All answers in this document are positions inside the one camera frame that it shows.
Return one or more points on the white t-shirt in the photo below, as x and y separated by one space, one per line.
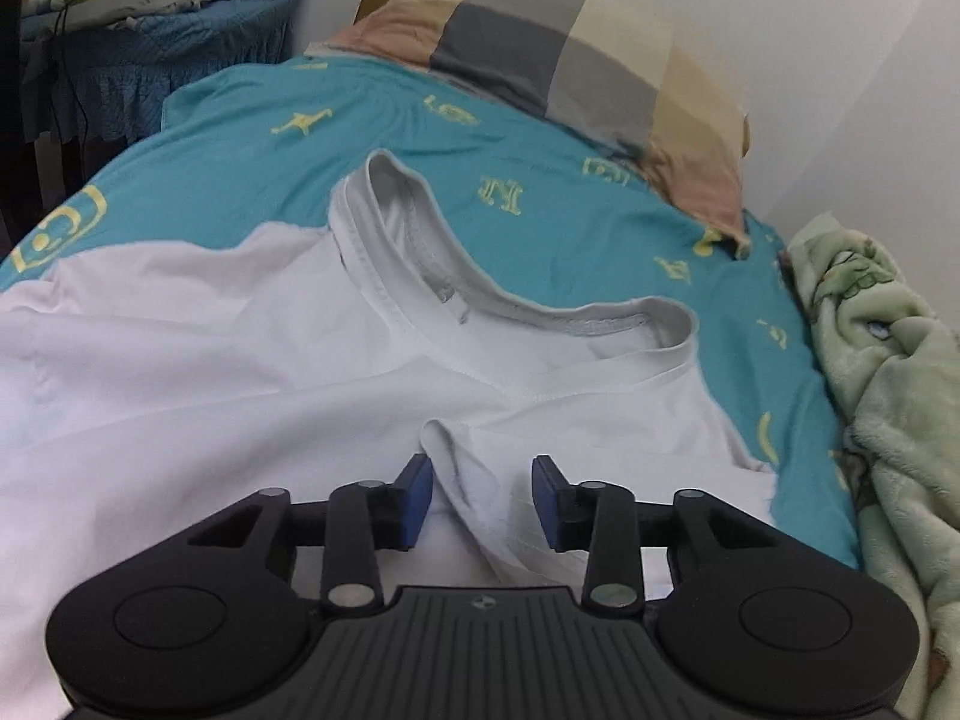
225 360

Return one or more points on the green fleece blanket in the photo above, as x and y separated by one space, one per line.
892 405

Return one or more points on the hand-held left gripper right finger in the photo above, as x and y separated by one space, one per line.
546 502

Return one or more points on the checkered pillow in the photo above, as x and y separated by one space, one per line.
570 60

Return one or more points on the teal printed bed sheet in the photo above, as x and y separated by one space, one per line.
465 165

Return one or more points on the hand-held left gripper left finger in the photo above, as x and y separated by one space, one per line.
416 499

